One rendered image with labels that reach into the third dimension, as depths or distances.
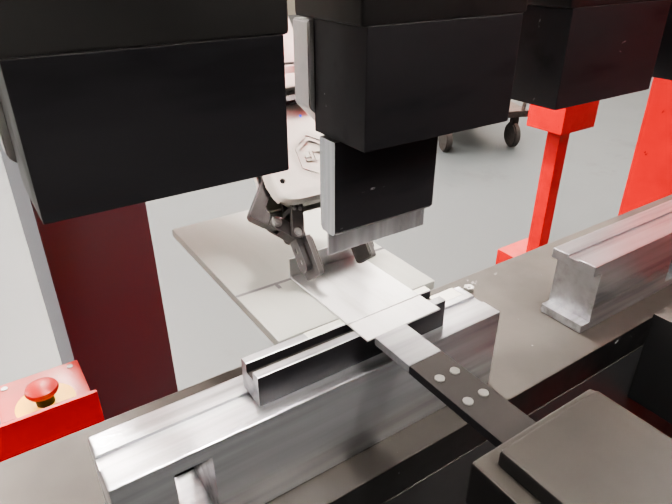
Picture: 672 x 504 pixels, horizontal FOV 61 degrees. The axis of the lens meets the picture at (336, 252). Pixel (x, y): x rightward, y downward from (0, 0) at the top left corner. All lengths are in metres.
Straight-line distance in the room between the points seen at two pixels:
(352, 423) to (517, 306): 0.34
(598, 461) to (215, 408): 0.28
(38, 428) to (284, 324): 0.34
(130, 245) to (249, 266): 0.52
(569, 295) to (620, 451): 0.41
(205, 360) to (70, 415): 1.38
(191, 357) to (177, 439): 1.67
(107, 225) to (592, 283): 0.77
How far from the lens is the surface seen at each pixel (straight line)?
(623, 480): 0.38
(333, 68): 0.41
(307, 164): 0.56
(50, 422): 0.75
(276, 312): 0.53
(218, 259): 0.63
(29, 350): 2.38
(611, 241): 0.80
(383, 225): 0.48
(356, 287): 0.56
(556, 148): 2.39
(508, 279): 0.86
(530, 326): 0.77
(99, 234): 1.07
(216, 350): 2.14
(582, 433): 0.40
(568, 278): 0.77
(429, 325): 0.56
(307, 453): 0.53
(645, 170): 1.31
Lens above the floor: 1.30
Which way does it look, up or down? 28 degrees down
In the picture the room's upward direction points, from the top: straight up
